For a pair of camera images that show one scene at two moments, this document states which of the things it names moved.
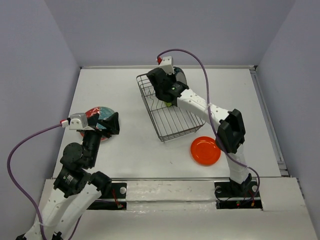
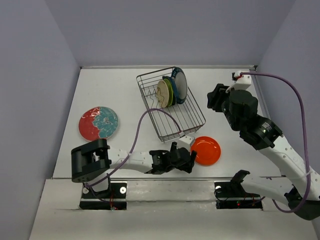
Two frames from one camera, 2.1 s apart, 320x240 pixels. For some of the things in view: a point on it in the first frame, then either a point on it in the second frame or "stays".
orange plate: [204, 151] stays
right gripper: [171, 75] to [217, 96]
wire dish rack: [169, 121] stays
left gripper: [112, 122] to [187, 166]
